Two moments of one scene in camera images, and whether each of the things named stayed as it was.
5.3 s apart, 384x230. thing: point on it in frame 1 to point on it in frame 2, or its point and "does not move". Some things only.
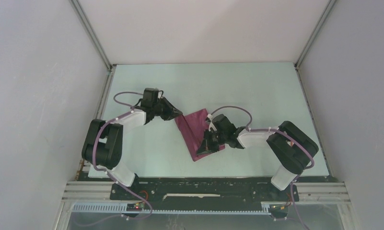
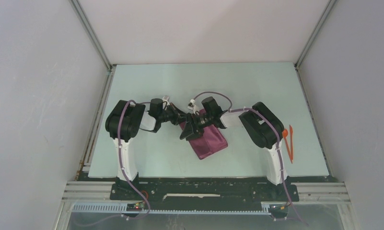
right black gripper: (203, 148) to (188, 131)
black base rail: (211, 190) does not move
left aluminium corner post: (97, 42) does not move
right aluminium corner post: (297, 63) does not move
